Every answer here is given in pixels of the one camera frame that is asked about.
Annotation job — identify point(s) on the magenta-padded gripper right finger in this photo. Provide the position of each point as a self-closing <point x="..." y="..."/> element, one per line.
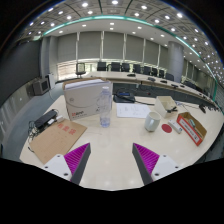
<point x="147" y="159"/>

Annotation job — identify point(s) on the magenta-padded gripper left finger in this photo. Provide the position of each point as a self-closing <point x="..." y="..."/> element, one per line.
<point x="76" y="159"/>

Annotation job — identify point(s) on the clear plastic water bottle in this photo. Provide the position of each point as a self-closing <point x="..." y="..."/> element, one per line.
<point x="105" y="110"/>

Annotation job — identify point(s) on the flat round red coaster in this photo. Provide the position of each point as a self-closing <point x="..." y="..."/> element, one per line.
<point x="166" y="128"/>

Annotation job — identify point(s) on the white ceramic cup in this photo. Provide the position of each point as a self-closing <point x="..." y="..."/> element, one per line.
<point x="151" y="121"/>

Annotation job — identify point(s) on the black rectangular device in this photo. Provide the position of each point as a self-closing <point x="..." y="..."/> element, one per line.
<point x="45" y="119"/>

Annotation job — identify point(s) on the white printed paper sheet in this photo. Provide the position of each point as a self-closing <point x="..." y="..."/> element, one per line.
<point x="132" y="110"/>

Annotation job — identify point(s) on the brown cardboard box red side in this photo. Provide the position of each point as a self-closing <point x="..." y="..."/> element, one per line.
<point x="190" y="132"/>

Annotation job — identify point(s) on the white open cardboard box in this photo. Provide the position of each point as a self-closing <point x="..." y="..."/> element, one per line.
<point x="163" y="106"/>

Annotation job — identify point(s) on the black binder clip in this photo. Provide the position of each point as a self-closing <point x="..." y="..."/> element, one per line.
<point x="172" y="109"/>

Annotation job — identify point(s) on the grey green board eraser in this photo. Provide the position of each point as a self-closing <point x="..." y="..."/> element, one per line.
<point x="192" y="124"/>

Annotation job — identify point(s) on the white paper carton box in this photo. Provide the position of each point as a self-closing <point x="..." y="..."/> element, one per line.
<point x="83" y="100"/>

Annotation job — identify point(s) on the grey box television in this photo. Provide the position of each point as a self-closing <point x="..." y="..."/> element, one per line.
<point x="40" y="86"/>

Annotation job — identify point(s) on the long curved conference desk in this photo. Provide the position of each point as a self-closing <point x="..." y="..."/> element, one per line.
<point x="140" y="78"/>

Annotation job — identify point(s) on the row of black chairs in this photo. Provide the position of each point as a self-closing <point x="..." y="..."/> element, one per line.
<point x="136" y="68"/>

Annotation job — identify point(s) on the group of ceiling lights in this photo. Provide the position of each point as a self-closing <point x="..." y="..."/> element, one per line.
<point x="85" y="4"/>

